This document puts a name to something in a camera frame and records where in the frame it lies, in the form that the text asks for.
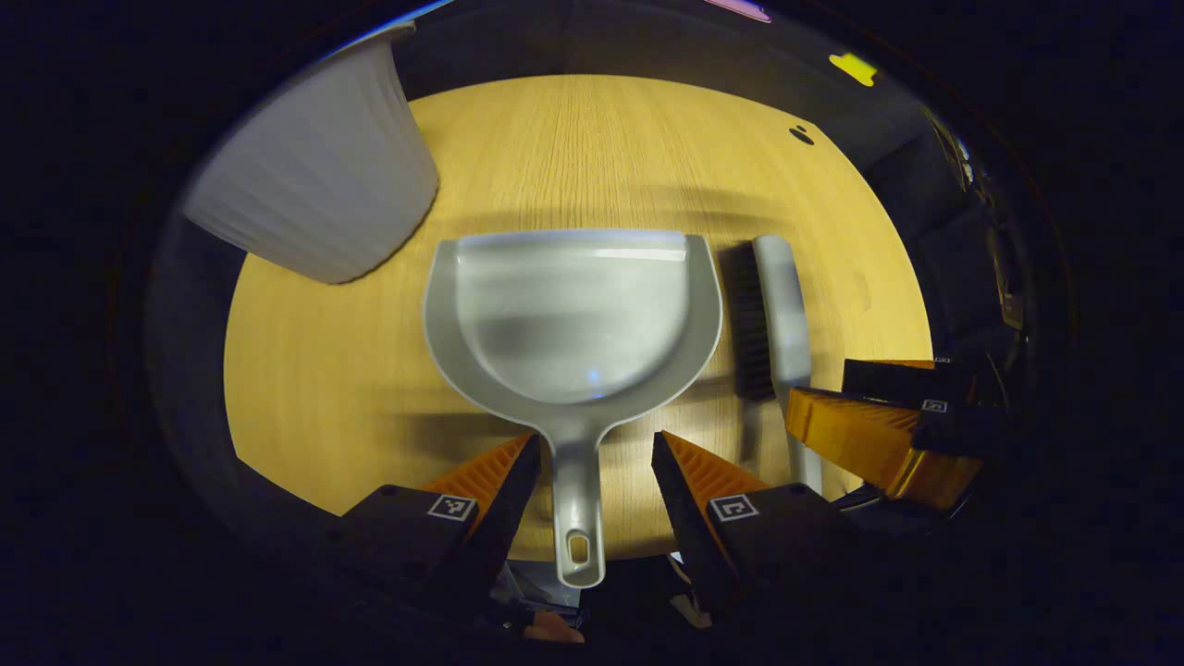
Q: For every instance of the grey plastic dustpan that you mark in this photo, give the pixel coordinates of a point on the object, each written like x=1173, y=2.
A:
x=573, y=324

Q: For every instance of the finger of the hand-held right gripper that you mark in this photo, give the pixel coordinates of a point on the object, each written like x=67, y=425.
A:
x=888, y=379
x=860, y=439

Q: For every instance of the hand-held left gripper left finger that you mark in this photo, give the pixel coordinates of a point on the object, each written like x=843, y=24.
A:
x=504, y=527

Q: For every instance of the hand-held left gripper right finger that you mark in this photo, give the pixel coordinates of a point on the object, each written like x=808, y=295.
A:
x=689, y=536

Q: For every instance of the small grey broom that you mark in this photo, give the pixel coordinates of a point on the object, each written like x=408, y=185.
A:
x=786, y=305

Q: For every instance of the white ribbed garbage bin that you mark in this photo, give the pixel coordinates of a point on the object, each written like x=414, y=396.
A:
x=314, y=176

